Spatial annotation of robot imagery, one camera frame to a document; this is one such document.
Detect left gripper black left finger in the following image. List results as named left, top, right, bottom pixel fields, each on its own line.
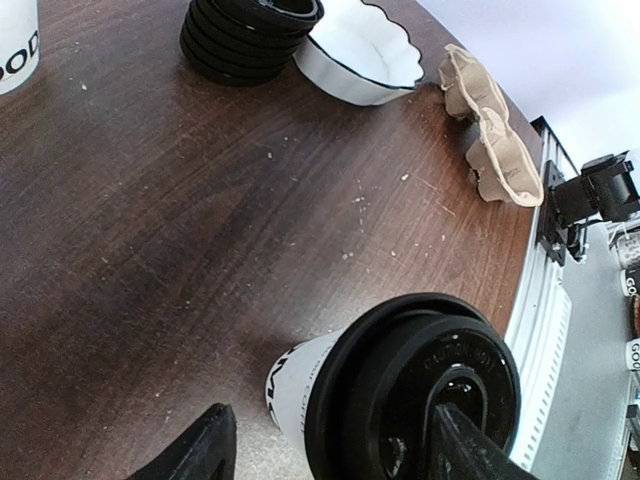
left=128, top=403, right=236, bottom=480

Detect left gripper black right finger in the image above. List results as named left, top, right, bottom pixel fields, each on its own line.
left=432, top=404, right=536, bottom=480

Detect black lid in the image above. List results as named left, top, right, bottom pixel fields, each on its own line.
left=304, top=292, right=521, bottom=479

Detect brown cardboard cup carrier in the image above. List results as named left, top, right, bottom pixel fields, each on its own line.
left=439, top=44, right=544, bottom=208

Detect stack of white paper cups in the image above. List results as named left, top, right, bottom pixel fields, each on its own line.
left=0, top=0, right=40, bottom=95

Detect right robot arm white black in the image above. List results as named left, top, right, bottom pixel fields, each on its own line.
left=551, top=150, right=639, bottom=228

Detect background cups outside cell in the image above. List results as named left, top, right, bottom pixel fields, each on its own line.
left=617, top=228, right=639, bottom=372

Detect stack of black cup lids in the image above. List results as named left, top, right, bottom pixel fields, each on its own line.
left=179, top=0, right=324, bottom=87

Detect white scalloped bowl black rim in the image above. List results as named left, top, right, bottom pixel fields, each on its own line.
left=293, top=1, right=424, bottom=106

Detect aluminium front rail frame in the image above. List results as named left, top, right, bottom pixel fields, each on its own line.
left=504, top=117, right=574, bottom=471

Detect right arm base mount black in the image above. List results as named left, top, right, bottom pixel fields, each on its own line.
left=536, top=160, right=593, bottom=267

